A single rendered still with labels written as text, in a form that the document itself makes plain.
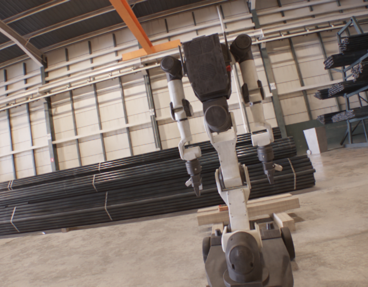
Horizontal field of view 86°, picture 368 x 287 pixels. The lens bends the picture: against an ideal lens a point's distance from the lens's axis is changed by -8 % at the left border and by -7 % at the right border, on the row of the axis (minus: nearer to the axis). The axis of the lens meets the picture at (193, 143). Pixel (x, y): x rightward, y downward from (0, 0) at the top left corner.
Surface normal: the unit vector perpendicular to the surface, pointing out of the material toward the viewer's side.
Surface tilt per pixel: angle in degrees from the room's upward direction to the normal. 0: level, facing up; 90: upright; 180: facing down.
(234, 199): 60
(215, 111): 90
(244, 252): 66
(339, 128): 90
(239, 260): 76
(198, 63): 105
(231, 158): 100
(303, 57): 90
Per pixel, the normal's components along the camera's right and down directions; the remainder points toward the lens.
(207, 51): -0.22, -0.03
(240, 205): -0.29, -0.52
